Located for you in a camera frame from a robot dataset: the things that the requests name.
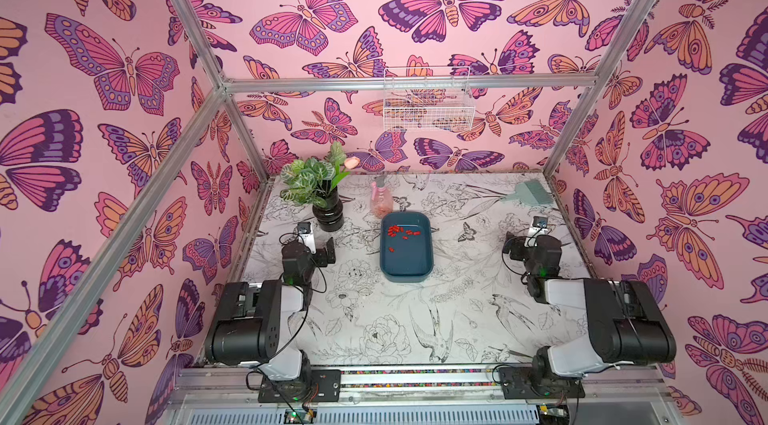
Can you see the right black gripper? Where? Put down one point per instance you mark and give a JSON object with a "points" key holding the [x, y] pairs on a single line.
{"points": [[516, 247]]}

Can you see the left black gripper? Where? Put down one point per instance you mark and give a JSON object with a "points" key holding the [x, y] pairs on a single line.
{"points": [[321, 261]]}

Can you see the teal plastic storage box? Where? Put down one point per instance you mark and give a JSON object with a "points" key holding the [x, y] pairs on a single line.
{"points": [[406, 249]]}

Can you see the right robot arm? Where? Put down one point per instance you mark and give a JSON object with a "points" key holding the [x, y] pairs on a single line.
{"points": [[624, 324]]}

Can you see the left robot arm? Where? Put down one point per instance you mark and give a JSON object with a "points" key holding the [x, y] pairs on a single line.
{"points": [[250, 328]]}

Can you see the green plant in black vase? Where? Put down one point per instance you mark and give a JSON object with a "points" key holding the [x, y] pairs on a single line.
{"points": [[314, 182]]}

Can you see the pink spray bottle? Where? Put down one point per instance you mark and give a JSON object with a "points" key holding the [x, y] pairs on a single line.
{"points": [[381, 202]]}

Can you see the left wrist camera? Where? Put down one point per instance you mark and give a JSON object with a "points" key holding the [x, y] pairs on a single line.
{"points": [[306, 236]]}

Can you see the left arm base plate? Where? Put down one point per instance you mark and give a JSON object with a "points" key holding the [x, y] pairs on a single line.
{"points": [[313, 386]]}

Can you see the aluminium front rail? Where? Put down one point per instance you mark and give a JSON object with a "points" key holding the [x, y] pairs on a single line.
{"points": [[458, 383]]}

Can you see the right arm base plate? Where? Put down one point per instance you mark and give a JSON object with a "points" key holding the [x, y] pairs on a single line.
{"points": [[540, 383]]}

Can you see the white wire basket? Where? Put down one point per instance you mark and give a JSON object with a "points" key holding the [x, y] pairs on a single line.
{"points": [[427, 103]]}

